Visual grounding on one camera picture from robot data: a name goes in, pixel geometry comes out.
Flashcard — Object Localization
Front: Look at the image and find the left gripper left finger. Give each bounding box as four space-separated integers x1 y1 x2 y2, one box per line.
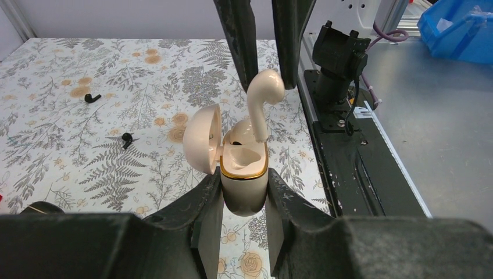
1 174 223 278

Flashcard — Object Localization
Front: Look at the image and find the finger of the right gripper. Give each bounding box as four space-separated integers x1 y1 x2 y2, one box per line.
213 0 258 91
272 0 316 90

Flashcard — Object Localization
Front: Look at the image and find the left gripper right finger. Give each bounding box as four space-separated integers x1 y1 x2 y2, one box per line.
265 169 492 278

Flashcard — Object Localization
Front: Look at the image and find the beige earbud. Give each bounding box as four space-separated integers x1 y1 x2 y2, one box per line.
229 119 255 145
247 69 285 142

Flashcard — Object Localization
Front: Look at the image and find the beige earbud charging case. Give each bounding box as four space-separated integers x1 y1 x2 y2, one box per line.
183 104 268 217

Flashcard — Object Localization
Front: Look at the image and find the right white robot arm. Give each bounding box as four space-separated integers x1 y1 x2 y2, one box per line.
215 1 381 115

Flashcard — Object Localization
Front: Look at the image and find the black earbud case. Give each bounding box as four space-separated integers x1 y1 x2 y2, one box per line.
20 201 65 214

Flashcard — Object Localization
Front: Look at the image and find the black earbud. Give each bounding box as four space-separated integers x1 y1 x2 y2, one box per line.
122 133 133 150
84 94 102 103

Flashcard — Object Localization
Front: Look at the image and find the blue plastic bin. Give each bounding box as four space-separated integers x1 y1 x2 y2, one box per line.
417 0 492 65

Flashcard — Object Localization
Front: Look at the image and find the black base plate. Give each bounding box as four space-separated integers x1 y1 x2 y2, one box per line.
298 69 426 217

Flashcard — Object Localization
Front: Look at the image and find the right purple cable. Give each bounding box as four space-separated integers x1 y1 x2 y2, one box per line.
360 21 410 110

